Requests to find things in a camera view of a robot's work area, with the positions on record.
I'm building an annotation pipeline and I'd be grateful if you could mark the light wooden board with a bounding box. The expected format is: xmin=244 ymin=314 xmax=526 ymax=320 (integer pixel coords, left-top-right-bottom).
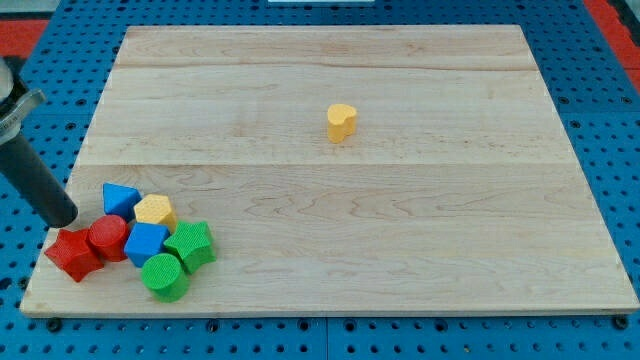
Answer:
xmin=21 ymin=25 xmax=639 ymax=318

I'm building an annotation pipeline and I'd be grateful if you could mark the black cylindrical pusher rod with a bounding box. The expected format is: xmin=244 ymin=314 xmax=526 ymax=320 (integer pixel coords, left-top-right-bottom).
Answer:
xmin=1 ymin=133 xmax=78 ymax=228

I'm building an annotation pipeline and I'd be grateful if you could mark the blue triangle block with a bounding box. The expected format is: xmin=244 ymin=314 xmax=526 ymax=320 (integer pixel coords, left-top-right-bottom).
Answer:
xmin=102 ymin=183 xmax=141 ymax=222

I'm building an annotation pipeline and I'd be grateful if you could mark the yellow pentagon block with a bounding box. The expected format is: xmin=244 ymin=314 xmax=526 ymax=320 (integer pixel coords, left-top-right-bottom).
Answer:
xmin=134 ymin=194 xmax=178 ymax=233

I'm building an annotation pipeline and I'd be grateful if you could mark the red cylinder block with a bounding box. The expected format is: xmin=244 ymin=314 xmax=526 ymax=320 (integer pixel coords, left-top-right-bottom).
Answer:
xmin=88 ymin=215 xmax=129 ymax=262

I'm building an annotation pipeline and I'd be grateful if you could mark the silver metal clamp mount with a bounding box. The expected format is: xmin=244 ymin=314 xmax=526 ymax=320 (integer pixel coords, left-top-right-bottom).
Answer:
xmin=1 ymin=58 xmax=46 ymax=144

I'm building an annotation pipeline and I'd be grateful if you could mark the green cylinder block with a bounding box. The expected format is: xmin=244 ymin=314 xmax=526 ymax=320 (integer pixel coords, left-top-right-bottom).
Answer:
xmin=141 ymin=253 xmax=190 ymax=303

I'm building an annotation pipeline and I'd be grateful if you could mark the yellow heart block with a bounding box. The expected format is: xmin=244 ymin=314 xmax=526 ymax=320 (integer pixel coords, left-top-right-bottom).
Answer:
xmin=327 ymin=104 xmax=358 ymax=143

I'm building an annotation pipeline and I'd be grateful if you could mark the green star block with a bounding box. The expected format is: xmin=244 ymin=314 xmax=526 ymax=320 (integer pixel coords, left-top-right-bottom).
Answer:
xmin=164 ymin=221 xmax=217 ymax=274

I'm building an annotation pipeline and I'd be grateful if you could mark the red star block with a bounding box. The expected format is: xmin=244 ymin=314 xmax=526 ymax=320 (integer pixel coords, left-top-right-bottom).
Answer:
xmin=45 ymin=228 xmax=104 ymax=282

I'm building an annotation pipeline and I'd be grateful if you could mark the blue cube block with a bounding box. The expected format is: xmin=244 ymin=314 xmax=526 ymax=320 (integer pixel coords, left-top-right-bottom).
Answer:
xmin=124 ymin=223 xmax=170 ymax=268

